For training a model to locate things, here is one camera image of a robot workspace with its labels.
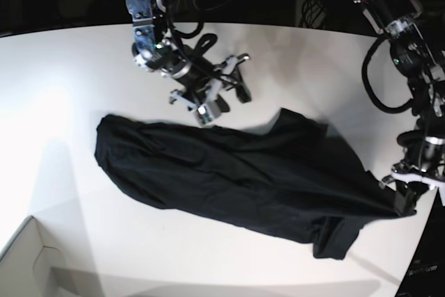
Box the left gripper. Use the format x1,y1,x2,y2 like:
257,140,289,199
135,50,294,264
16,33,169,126
380,161,444,215

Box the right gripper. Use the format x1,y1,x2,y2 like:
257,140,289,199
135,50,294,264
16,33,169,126
168,54,252,114

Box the black long-sleeve t-shirt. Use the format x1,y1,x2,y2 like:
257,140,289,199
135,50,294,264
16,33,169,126
95,109,400,260

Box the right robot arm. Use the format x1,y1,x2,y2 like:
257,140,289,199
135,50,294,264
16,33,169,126
125,0,252,122

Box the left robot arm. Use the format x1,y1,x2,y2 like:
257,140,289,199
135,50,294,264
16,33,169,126
354,0,444,216

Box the white cardboard box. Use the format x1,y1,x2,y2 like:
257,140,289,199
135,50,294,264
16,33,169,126
0,216,105,297

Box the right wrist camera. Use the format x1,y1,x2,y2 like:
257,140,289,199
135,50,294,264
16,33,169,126
195,102,221,126

